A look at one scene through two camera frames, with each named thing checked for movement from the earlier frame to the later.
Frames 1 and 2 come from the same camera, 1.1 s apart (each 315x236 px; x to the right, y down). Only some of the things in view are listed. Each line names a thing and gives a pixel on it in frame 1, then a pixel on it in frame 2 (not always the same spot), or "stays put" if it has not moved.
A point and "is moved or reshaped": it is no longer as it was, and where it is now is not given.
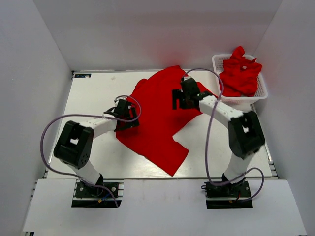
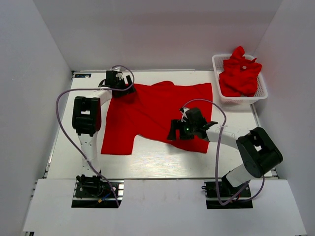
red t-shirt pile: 239,77 stays put
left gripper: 131,122 -> 124,86
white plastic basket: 261,92 stays put
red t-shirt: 152,99 is moved or reshaped
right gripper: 179,100 -> 179,130
